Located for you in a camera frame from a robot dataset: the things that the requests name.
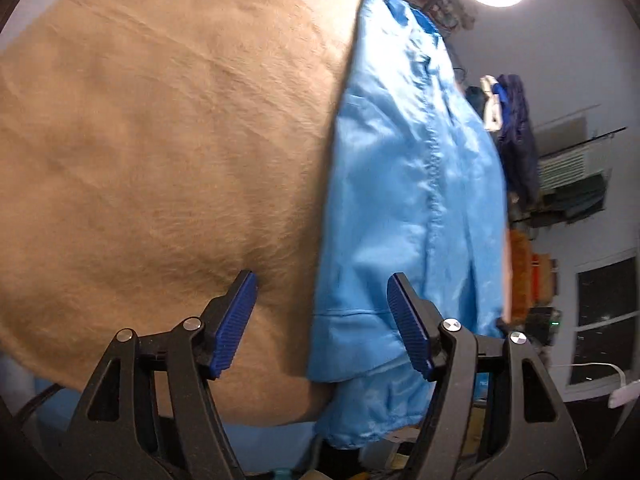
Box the light blue jacket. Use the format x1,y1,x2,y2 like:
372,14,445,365
306,0,510,450

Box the dark window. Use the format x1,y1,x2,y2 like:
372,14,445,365
565,255,640,403

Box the white power strip with cables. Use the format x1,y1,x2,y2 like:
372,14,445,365
547,362,640,408

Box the navy padded jacket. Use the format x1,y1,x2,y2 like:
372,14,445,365
492,74,541,206

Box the black clothes rack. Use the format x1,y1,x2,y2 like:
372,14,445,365
505,127,628,226

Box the cardboard box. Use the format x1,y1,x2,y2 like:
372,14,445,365
532,254,560,303

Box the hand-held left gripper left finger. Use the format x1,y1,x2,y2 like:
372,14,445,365
62,270,258,480

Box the dark teal garment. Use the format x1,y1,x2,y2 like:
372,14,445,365
465,85,487,117

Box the white garment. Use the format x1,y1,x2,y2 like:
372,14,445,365
480,75,503,132

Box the dark hanging clothes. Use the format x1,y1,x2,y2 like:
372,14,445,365
530,175,613,228

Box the tan blanket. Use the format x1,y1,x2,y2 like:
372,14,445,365
0,0,516,428

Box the white striped towel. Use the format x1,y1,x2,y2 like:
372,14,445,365
537,147,613,193

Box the orange patterned cloth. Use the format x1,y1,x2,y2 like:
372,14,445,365
507,229,536,323

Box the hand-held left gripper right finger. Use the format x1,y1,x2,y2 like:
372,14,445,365
387,273,588,480

